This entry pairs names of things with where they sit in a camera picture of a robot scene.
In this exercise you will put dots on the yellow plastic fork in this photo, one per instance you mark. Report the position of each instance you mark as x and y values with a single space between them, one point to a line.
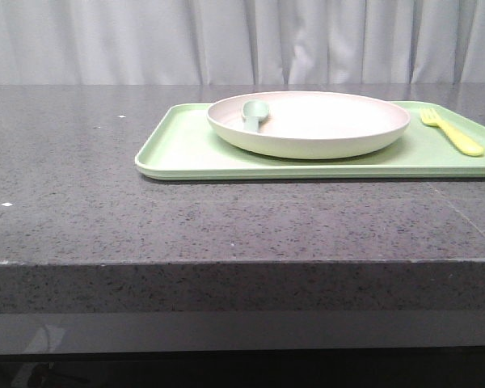
464 144

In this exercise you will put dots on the light green tray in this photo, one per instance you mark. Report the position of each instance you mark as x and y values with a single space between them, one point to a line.
184 147

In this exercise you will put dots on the pale green spoon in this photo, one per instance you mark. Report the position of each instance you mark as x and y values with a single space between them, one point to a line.
254 113

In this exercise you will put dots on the white curtain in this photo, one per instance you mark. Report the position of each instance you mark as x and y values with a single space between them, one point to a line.
240 42

